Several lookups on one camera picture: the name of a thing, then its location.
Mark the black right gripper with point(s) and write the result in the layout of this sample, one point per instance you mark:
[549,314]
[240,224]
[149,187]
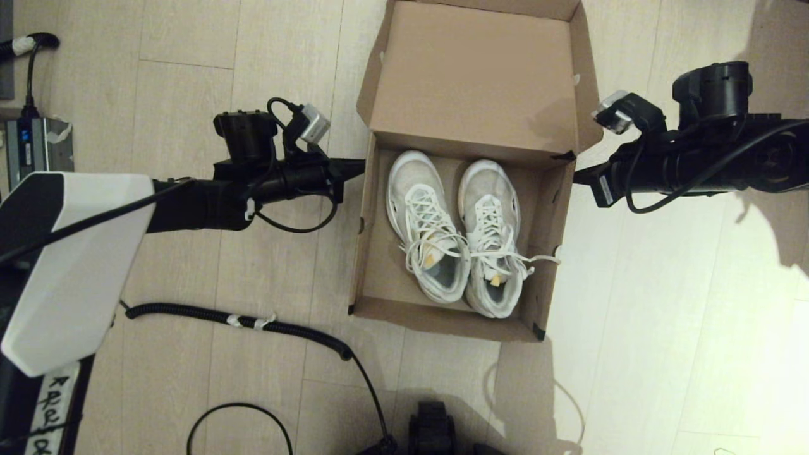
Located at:
[711,91]

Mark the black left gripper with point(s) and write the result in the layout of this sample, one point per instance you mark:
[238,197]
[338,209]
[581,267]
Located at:
[246,136]

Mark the white sneaker orange insole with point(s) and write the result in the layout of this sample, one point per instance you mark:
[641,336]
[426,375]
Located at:
[414,177]

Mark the brown cardboard shoe box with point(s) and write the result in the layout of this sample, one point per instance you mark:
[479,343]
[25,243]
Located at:
[474,69]

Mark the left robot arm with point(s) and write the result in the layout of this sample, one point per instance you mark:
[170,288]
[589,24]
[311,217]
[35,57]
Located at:
[76,284]

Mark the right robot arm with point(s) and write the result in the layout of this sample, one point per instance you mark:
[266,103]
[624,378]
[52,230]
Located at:
[784,158]

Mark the grey power supply box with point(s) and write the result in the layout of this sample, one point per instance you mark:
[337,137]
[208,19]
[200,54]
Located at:
[38,148]

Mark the black robot torso part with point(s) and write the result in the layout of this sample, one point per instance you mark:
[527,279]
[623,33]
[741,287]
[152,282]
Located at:
[433,430]

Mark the dark grey panel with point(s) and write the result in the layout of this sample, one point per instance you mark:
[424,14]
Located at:
[5,50]

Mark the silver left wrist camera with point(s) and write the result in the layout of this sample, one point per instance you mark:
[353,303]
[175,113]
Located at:
[314,124]

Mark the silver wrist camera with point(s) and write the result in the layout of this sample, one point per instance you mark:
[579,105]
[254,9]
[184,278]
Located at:
[314,124]
[616,117]

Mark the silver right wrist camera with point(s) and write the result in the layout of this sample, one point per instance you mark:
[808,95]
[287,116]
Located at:
[616,117]

